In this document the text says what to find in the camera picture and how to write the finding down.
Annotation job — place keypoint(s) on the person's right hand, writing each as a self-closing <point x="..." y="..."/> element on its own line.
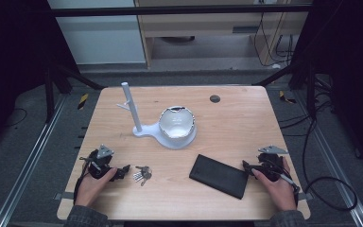
<point x="280" y="192"/>

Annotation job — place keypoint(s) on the light wooden desk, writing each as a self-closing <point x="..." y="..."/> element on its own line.
<point x="201" y="23"/>

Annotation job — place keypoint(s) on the white power strip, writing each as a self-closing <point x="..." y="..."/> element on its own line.
<point x="276" y="66"/>

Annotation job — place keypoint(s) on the black wallet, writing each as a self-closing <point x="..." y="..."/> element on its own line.
<point x="219" y="176"/>

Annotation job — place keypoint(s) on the black metal stand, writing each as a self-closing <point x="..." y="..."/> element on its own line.
<point x="48" y="94"/>
<point x="310" y="91"/>

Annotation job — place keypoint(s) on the white jagged-edge bowl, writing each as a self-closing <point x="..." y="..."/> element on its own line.
<point x="176" y="124"/>

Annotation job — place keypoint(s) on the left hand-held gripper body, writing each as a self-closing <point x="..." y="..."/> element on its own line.
<point x="98" y="164"/>

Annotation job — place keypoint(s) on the yellow-black striped tape marker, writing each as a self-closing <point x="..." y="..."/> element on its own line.
<point x="82" y="101"/>
<point x="285" y="97"/>

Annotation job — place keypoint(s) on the person's left hand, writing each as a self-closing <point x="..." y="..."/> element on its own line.
<point x="89" y="189"/>

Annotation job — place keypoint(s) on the aluminium floor rail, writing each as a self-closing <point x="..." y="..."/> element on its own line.
<point x="337" y="164"/>
<point x="28" y="164"/>

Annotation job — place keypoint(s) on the white stand with pole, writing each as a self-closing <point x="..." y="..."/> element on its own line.
<point x="132" y="107"/>

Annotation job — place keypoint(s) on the black horizontal frame bar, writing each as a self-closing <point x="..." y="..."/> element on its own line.
<point x="170" y="10"/>

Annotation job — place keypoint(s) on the bunch of metal keys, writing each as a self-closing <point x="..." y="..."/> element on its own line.
<point x="142" y="174"/>

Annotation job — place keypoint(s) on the white cabinet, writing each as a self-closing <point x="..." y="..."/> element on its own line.
<point x="100" y="41"/>

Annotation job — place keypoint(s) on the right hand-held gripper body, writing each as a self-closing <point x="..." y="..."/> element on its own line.
<point x="269" y="165"/>

